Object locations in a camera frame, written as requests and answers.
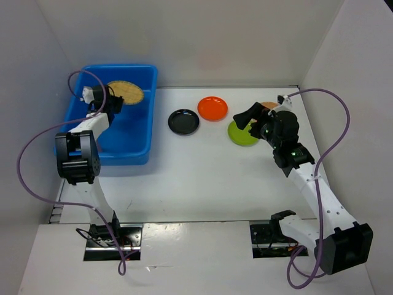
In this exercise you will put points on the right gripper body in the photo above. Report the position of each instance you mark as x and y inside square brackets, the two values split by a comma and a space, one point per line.
[266, 131]

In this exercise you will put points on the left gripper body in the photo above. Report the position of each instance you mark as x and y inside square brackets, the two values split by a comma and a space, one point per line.
[115, 103]

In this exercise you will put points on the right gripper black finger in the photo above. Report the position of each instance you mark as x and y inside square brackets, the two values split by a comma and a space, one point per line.
[256, 110]
[243, 119]

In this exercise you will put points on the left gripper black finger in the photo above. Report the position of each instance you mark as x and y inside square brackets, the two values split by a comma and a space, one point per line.
[115, 104]
[109, 90]

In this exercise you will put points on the large tan woven tray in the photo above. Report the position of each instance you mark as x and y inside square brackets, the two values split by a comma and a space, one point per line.
[269, 104]

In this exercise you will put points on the green plate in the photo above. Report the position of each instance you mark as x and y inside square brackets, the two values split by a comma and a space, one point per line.
[241, 137]

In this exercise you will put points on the small green-rimmed bamboo tray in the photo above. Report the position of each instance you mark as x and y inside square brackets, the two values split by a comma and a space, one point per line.
[131, 93]

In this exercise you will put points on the orange plate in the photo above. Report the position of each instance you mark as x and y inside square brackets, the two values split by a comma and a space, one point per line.
[212, 108]

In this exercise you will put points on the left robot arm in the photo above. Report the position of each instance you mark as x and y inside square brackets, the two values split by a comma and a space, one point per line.
[78, 161]

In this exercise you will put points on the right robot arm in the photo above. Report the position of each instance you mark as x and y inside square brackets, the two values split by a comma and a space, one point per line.
[340, 242]

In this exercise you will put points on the blue plastic bin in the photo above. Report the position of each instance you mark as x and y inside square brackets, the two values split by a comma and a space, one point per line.
[128, 140]

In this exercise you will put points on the black plate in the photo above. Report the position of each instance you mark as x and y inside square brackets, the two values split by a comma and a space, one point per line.
[183, 122]

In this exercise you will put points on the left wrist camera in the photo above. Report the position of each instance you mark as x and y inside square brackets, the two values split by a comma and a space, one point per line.
[87, 95]

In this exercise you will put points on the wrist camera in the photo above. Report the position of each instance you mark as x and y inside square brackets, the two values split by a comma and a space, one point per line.
[284, 103]
[87, 95]

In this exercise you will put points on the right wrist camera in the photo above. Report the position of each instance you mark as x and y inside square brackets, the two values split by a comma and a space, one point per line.
[284, 103]

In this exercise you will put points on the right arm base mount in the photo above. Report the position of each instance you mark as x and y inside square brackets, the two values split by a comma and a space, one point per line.
[265, 244]

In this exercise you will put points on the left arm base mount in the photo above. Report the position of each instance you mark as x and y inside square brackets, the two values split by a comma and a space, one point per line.
[129, 238]

